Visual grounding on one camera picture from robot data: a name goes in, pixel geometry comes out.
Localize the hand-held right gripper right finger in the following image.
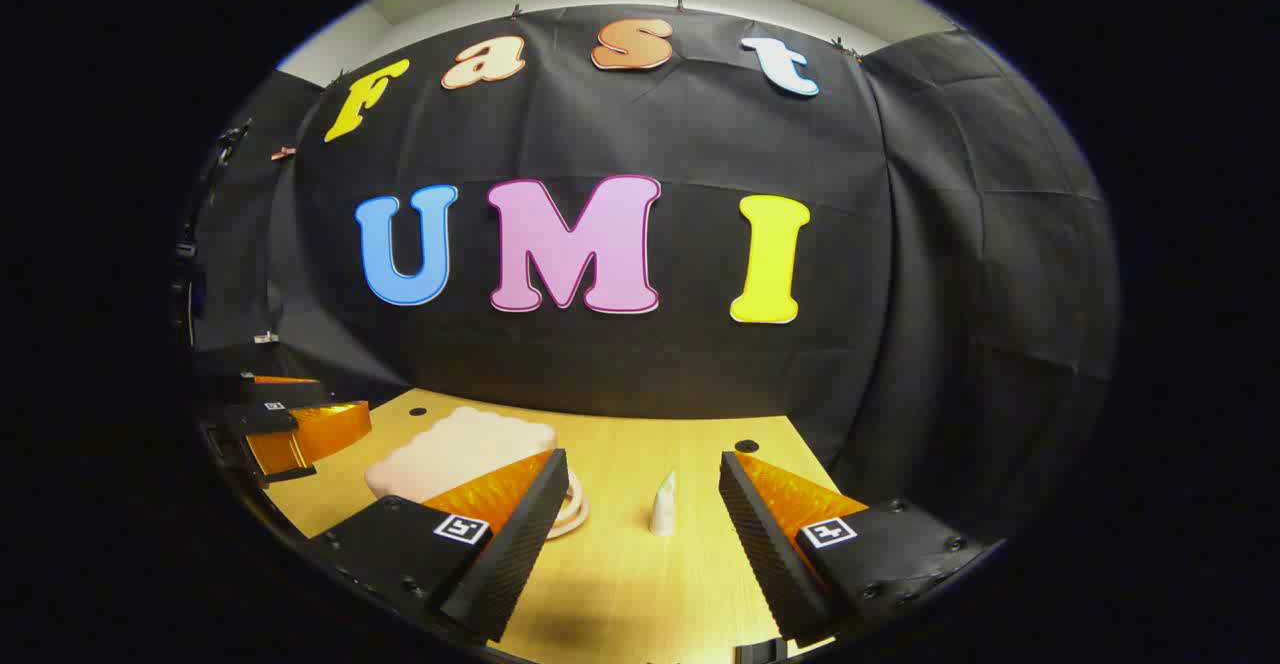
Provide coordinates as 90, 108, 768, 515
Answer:
718, 449, 1003, 647

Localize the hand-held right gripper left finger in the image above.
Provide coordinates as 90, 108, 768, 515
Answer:
308, 449, 571, 645

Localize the white cream tube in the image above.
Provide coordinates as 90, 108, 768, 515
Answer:
648, 470, 680, 538

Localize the pink suitcase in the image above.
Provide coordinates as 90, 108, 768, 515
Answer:
363, 404, 593, 542

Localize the black backdrop cloth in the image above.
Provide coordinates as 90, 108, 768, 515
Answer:
190, 4, 1121, 545

